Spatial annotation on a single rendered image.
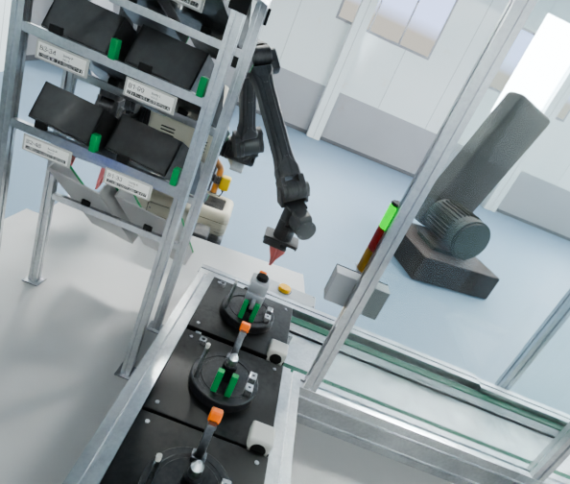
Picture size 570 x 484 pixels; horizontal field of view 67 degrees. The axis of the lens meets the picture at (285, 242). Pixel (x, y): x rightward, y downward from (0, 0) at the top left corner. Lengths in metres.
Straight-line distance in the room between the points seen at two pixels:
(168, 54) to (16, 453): 0.71
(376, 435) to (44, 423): 0.69
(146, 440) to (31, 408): 0.26
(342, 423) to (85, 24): 0.95
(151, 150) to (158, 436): 0.50
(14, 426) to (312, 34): 9.49
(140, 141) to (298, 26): 9.17
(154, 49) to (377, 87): 9.46
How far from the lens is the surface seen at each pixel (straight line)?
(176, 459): 0.76
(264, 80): 1.24
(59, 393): 0.99
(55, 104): 0.93
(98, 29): 0.86
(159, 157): 0.84
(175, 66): 0.81
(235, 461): 0.82
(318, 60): 9.98
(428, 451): 1.16
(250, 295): 1.05
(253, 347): 1.03
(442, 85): 10.58
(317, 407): 1.05
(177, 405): 0.85
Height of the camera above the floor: 1.60
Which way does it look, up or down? 23 degrees down
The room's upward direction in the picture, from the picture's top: 24 degrees clockwise
